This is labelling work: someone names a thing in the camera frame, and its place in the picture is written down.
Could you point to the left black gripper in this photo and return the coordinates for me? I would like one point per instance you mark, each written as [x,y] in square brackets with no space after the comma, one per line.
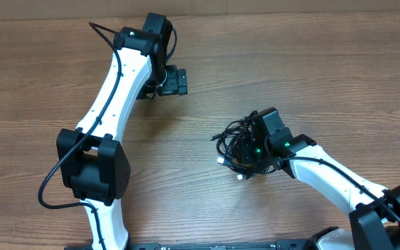
[177,82]

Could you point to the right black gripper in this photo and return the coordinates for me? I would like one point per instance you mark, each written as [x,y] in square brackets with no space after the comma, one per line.
[246,157]

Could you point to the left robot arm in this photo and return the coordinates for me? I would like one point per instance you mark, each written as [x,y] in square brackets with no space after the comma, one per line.
[91,158]

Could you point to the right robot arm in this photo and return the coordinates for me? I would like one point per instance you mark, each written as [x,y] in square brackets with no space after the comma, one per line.
[266,145]

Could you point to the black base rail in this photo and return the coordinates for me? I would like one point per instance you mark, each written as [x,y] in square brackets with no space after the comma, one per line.
[284,244]

